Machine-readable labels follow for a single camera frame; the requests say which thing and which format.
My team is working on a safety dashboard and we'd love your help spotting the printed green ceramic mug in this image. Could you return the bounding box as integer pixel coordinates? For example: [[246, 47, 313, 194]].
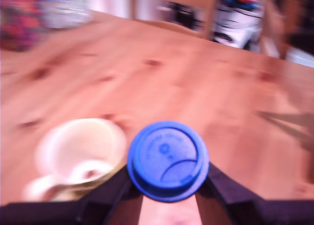
[[21, 117, 129, 202]]

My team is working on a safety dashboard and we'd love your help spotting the wooden chair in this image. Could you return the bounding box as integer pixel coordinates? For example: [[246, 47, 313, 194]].
[[130, 0, 219, 41], [259, 0, 314, 61]]

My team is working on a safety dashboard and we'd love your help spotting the large clear water bottle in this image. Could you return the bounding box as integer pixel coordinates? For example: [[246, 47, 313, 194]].
[[36, 0, 95, 29]]

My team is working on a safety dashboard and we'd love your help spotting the floral tissue box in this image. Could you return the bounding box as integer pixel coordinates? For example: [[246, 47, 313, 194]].
[[0, 0, 49, 53]]

